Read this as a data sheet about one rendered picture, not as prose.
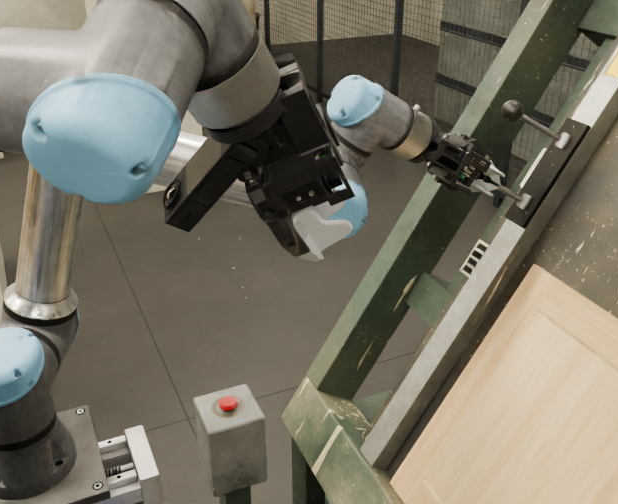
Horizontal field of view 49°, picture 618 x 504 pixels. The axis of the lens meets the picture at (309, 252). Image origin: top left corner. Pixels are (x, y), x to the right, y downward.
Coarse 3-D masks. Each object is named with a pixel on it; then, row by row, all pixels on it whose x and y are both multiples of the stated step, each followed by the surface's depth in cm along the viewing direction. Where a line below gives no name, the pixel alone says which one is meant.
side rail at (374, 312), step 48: (576, 0) 130; (528, 48) 131; (480, 96) 136; (528, 96) 136; (432, 192) 138; (480, 192) 142; (432, 240) 142; (384, 288) 143; (336, 336) 148; (384, 336) 149; (336, 384) 149
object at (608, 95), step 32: (608, 64) 115; (608, 96) 113; (608, 128) 115; (576, 160) 115; (512, 224) 120; (544, 224) 119; (512, 256) 119; (480, 288) 121; (448, 320) 125; (480, 320) 123; (448, 352) 123; (416, 384) 126; (384, 416) 130; (416, 416) 128; (384, 448) 128
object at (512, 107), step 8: (504, 104) 114; (512, 104) 113; (520, 104) 113; (504, 112) 114; (512, 112) 113; (520, 112) 113; (512, 120) 114; (528, 120) 115; (536, 128) 115; (544, 128) 115; (552, 136) 115; (560, 136) 115; (568, 136) 114; (560, 144) 115
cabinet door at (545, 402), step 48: (528, 288) 116; (528, 336) 113; (576, 336) 106; (480, 384) 117; (528, 384) 110; (576, 384) 104; (432, 432) 122; (480, 432) 115; (528, 432) 108; (576, 432) 101; (432, 480) 120; (480, 480) 112; (528, 480) 105; (576, 480) 99
